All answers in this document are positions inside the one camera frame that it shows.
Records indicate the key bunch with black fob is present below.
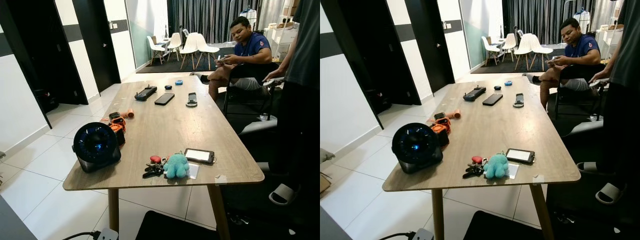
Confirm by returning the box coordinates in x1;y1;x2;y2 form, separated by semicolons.
142;155;166;179
462;155;486;179

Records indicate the grey chair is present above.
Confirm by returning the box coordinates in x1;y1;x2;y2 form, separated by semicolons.
567;120;607;146
239;119;279;151

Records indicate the black bag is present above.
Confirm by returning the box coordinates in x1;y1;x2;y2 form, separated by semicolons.
34;89;60;114
365;89;392;115

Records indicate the standing person in dark clothes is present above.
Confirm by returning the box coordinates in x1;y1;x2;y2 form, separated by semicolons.
263;0;321;201
590;0;640;201

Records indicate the black chair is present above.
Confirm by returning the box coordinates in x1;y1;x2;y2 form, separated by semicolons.
554;64;608;122
222;62;281;122

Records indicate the black door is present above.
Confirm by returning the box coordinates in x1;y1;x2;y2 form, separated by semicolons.
405;0;456;93
73;0;122;93
320;0;422;130
0;0;90;129

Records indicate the white shelf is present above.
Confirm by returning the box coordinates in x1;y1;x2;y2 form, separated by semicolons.
264;0;301;62
597;0;626;61

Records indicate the seated person in blue shirt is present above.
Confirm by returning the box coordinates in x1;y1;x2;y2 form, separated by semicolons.
199;16;274;102
531;17;602;110

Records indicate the orange and black tool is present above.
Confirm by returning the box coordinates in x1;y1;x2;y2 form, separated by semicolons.
108;112;127;146
433;112;450;147

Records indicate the smartphone with white screen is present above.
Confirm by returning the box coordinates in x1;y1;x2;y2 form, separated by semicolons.
505;148;536;165
184;148;216;165

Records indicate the white chair with wooden legs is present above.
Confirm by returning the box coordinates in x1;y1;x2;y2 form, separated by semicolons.
501;33;518;62
481;36;502;66
514;33;533;71
179;33;200;71
196;33;221;71
530;34;554;71
146;36;167;66
167;32;183;62

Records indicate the dark grey curtain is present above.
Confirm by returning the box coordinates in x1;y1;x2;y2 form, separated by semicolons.
167;0;273;45
502;0;601;45

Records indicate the teal plush octopus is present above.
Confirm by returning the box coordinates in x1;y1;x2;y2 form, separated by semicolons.
483;152;510;180
163;152;191;180

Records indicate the wooden table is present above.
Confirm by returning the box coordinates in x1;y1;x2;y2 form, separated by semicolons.
382;76;582;240
63;75;265;240

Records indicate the black game controller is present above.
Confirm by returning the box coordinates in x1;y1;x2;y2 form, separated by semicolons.
463;86;487;102
134;85;158;102

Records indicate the black smartphone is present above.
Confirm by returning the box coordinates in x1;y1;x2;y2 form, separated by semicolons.
482;93;504;107
154;92;176;106

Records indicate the black rug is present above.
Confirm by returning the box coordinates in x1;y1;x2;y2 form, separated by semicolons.
136;47;236;74
471;48;566;75

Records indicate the black floor mat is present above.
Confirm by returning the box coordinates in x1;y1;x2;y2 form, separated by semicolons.
462;210;546;240
135;210;223;240

